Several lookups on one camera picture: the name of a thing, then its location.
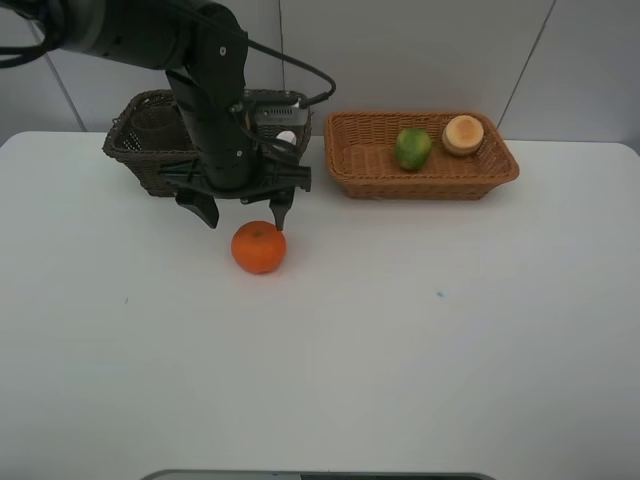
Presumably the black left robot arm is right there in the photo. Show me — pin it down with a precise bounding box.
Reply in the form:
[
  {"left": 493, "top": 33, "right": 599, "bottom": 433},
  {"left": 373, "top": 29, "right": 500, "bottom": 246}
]
[{"left": 1, "top": 1, "right": 326, "bottom": 229}]

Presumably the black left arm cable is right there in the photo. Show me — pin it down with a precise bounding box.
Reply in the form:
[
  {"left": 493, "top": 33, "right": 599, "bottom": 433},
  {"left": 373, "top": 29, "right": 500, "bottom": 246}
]
[{"left": 0, "top": 0, "right": 337, "bottom": 107}]

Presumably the pink spray bottle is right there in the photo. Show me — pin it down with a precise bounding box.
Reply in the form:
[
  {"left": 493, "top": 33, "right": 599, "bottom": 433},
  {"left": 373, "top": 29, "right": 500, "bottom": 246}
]
[{"left": 276, "top": 130, "right": 297, "bottom": 146}]

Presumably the dark brown wicker basket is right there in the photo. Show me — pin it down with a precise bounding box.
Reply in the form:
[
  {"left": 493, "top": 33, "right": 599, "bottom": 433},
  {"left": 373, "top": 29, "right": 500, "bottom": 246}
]
[{"left": 103, "top": 89, "right": 312, "bottom": 197}]

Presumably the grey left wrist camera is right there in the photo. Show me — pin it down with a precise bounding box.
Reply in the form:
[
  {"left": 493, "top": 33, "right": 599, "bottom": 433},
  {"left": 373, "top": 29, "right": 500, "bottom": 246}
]
[{"left": 249, "top": 103, "right": 311, "bottom": 128}]

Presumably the orange wicker basket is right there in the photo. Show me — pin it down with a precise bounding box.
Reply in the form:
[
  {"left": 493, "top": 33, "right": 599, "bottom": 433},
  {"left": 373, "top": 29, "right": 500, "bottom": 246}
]
[{"left": 324, "top": 111, "right": 520, "bottom": 200}]

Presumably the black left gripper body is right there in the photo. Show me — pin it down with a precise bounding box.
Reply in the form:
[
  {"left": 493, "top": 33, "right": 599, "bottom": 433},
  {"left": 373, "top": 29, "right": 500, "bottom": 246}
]
[{"left": 159, "top": 152, "right": 311, "bottom": 201}]

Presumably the orange tangerine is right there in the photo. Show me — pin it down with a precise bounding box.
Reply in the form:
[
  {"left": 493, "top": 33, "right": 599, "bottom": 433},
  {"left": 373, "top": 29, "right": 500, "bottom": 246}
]
[{"left": 231, "top": 221, "right": 287, "bottom": 275}]

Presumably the red yellow peach half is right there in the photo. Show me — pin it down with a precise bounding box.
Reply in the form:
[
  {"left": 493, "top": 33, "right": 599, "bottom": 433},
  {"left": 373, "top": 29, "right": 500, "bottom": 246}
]
[{"left": 442, "top": 115, "right": 484, "bottom": 156}]

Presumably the translucent purple plastic cup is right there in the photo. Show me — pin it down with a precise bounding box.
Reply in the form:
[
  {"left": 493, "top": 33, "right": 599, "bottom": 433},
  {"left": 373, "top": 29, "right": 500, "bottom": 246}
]
[{"left": 132, "top": 106, "right": 191, "bottom": 151}]

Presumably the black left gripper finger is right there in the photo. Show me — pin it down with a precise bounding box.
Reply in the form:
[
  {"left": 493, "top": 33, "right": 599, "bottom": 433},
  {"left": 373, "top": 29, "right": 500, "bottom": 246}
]
[
  {"left": 175, "top": 190, "right": 219, "bottom": 229},
  {"left": 269, "top": 189, "right": 295, "bottom": 231}
]

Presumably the green lime fruit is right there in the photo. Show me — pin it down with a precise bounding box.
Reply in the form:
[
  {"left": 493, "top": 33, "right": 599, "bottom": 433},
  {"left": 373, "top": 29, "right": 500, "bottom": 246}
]
[{"left": 395, "top": 128, "right": 432, "bottom": 171}]

